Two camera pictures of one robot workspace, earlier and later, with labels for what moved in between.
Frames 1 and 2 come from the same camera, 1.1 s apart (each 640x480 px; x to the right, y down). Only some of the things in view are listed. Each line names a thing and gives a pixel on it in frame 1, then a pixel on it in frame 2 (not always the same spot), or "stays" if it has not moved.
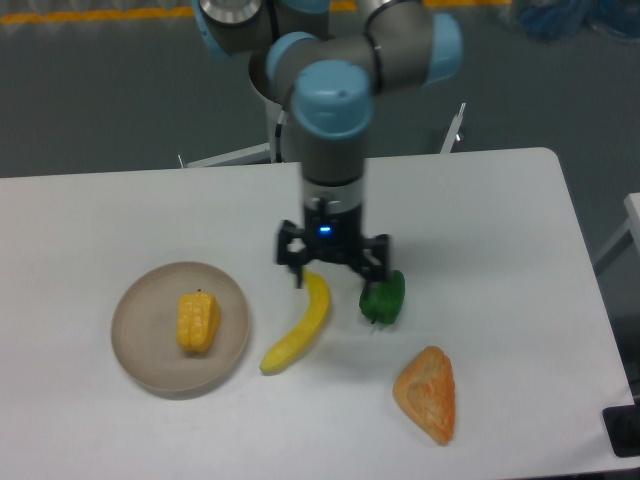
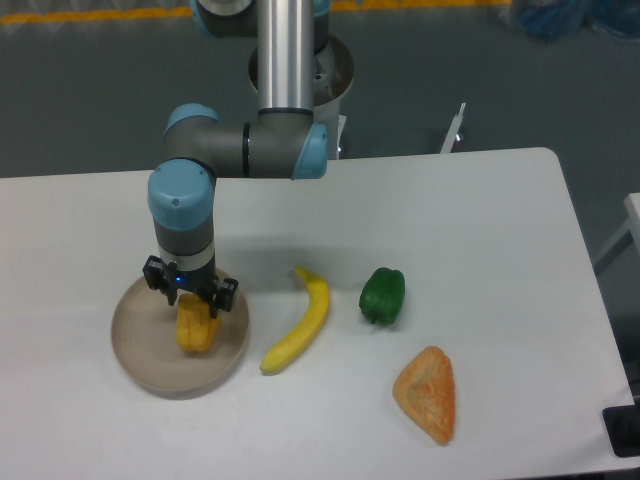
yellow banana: x=319 y=297 stays
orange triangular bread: x=424 y=389 stays
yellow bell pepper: x=197 y=321 stays
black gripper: x=334 y=236 -> x=167 y=278
